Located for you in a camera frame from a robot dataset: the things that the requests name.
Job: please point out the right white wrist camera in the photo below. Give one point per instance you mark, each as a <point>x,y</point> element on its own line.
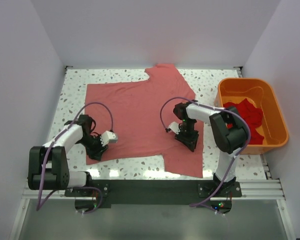
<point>173,127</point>

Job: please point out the pink t shirt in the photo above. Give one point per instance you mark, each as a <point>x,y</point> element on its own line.
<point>138,110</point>

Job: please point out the red t shirt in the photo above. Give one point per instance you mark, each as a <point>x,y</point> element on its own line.
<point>252,115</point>

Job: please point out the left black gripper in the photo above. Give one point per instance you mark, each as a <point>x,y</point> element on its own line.
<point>96,149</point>

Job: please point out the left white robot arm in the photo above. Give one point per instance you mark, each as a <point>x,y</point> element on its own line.
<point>48,165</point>

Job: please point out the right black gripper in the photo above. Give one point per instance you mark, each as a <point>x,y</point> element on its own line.
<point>187,136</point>

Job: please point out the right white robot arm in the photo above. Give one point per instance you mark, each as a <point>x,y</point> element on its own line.
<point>230,132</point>

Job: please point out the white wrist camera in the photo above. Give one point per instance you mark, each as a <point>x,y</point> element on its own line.
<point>108,137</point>
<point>173,127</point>

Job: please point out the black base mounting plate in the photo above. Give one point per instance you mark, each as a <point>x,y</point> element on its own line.
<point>105,193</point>

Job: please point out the orange plastic bin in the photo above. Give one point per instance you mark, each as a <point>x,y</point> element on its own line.
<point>260,94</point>

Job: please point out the aluminium rail frame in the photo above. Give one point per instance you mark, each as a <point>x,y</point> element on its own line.
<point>260,214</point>

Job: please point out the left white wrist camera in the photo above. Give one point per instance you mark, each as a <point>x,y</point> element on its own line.
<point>108,137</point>

